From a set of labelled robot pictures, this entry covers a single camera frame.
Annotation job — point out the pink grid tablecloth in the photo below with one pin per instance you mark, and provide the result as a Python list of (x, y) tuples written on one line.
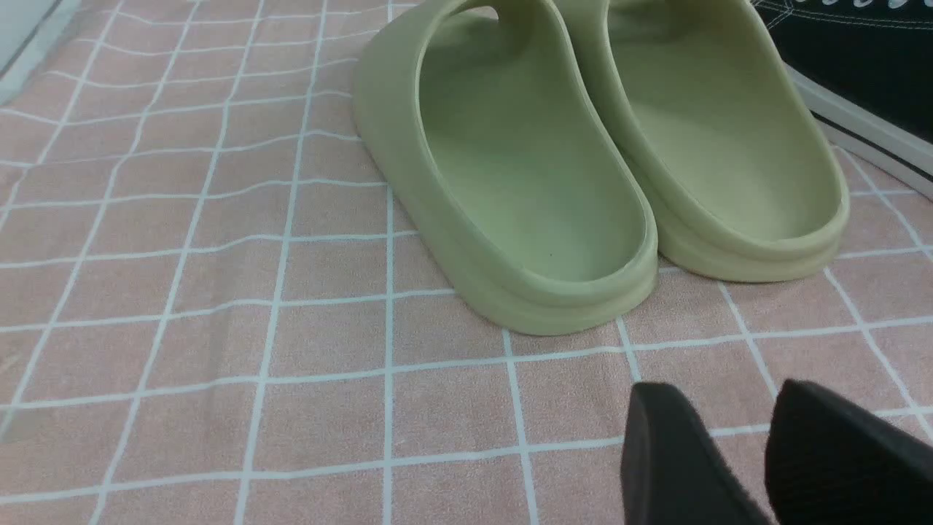
[(214, 312)]

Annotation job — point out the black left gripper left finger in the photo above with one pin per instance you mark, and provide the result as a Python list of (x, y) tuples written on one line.
[(671, 470)]

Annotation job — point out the green left slide sandal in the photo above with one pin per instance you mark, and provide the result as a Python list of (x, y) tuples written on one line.
[(477, 116)]

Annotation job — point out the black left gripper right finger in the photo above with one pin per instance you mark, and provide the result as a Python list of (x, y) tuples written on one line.
[(828, 461)]

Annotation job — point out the black canvas sneaker white laces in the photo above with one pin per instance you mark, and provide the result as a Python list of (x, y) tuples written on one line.
[(864, 68)]

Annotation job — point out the green right slide sandal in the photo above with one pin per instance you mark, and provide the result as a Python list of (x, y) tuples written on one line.
[(742, 183)]

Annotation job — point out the green slide sandal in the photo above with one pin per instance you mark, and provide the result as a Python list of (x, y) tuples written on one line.
[(477, 116), (742, 183)]

